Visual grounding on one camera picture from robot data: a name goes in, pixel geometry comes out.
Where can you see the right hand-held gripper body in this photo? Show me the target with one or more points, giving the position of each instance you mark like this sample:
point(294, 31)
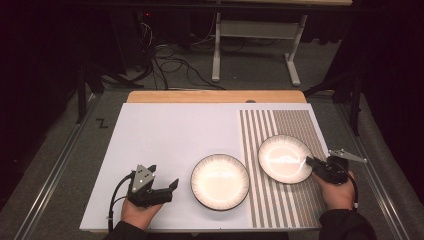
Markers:
point(333, 171)

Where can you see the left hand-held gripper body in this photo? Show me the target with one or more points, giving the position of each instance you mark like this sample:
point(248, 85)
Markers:
point(143, 186)

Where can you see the white plate with dark rim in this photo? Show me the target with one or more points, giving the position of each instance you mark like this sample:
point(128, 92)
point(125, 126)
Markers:
point(220, 181)
point(283, 156)

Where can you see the person's right hand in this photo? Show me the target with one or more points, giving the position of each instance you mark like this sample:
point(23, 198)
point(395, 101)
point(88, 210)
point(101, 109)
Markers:
point(338, 196)

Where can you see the person's left hand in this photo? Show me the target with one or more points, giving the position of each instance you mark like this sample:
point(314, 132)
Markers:
point(140, 215)

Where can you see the white board sheet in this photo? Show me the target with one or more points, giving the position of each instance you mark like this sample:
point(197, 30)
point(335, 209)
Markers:
point(160, 133)

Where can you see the striped beige placemat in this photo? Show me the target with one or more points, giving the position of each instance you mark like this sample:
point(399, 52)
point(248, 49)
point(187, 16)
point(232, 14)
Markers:
point(286, 206)

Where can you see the black metal stand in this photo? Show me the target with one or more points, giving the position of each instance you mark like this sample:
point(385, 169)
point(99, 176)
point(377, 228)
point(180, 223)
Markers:
point(81, 100)
point(356, 106)

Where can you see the dark round table grommet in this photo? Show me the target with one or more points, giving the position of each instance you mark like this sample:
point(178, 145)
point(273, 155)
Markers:
point(250, 101)

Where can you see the dark device with red light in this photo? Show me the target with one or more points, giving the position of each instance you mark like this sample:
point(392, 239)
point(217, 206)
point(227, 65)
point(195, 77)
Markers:
point(148, 14)

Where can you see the metal floor rail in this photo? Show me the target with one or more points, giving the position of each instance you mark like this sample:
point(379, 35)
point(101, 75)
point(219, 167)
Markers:
point(376, 180)
point(50, 181)

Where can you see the white metal table frame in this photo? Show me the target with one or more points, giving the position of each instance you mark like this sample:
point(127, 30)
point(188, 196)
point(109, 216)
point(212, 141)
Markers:
point(256, 29)

